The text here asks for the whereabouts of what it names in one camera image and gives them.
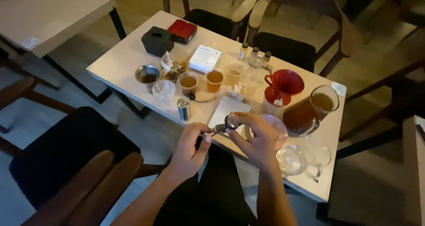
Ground person's left hand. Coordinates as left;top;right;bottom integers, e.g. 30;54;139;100
165;122;213;184

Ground person's right hand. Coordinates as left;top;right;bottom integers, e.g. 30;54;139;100
226;111;283;172

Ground pink glass dish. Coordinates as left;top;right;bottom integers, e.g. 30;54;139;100
244;114;289;151

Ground glass server under dripper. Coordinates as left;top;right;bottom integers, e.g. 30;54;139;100
261;97;290;120

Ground empty clear glass pitcher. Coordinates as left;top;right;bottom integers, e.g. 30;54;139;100
276;140;332;183

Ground person's black trousers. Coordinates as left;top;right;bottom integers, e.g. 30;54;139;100
153;136;263;226

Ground white paper napkin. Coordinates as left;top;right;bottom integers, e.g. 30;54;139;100
207;95;252;134

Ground small metal canister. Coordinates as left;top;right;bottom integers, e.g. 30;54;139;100
177;97;192;122

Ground small white wrapper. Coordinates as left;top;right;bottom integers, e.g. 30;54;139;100
230;86;245;102

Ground glass pitcher of tea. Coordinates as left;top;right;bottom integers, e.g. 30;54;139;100
282;85;340;138

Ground empty clear plastic cup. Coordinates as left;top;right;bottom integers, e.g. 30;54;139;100
241;73;263;99
152;79;176;108

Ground clear lid with black knob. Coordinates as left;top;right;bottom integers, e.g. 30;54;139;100
189;90;220;104

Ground red coffee dripper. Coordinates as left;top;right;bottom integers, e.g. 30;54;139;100
264;69;305;107

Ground plastic cup of brown tea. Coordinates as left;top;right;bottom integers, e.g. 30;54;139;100
177;72;199;97

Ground plastic cup of pale tea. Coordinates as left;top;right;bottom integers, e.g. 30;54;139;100
226;61;246;86

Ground plastic cup of orange tea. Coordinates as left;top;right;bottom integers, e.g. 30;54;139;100
205;69;225;94

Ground small dark-capped glass bottle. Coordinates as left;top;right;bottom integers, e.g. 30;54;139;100
262;51;274;75

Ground round glass bottle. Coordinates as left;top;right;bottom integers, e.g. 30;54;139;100
248;46;265;69

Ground heap of crumpled wrappers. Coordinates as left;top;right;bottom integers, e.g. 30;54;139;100
160;51;190;83

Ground small metal bowl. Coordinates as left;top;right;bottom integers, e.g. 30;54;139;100
134;65;161;94

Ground small slim glass bottle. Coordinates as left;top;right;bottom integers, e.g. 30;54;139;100
238;42;249;61

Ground white sticker label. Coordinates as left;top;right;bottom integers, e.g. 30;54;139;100
331;81;347;97

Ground white flat box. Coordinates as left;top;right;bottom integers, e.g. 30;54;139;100
188;44;222;75

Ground wooden chair with black seat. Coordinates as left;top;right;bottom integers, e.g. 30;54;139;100
0;106;166;226
157;0;257;42
245;0;355;78

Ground black tissue box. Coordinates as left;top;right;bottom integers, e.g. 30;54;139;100
141;26;175;57

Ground red and black tray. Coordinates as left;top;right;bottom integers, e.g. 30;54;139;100
167;19;198;45

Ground pale table edge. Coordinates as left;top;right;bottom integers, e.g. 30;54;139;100
402;115;425;226

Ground white side table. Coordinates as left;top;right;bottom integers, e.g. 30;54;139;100
0;0;151;119

